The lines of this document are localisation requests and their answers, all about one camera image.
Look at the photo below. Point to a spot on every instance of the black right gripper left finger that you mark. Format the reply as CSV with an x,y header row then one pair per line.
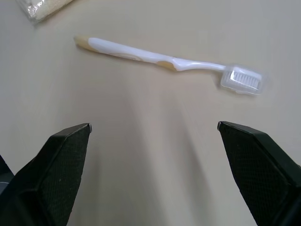
x,y
54,174

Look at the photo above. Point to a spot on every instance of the clear toothbrush head cap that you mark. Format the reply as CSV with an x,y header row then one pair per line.
x,y
244,81

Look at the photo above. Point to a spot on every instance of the white towel in clear wrap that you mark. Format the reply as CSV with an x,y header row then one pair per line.
x,y
41,8

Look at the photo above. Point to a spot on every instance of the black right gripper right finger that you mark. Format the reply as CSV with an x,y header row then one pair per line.
x,y
263,174

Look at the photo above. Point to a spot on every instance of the white and cream toothbrush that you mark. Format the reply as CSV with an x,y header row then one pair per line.
x,y
131,50

